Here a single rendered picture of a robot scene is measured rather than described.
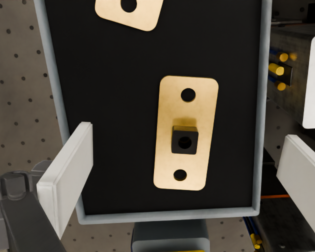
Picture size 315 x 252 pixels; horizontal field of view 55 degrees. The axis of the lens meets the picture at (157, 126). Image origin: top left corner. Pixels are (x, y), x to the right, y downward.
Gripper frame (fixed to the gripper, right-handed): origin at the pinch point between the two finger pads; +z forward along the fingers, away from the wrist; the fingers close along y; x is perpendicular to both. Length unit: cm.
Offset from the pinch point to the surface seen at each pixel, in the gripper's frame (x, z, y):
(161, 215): -6.6, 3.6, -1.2
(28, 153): -27, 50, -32
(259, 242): -21.6, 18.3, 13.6
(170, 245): -11.7, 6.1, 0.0
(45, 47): 5.4, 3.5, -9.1
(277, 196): -18.8, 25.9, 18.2
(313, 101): 1.6, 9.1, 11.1
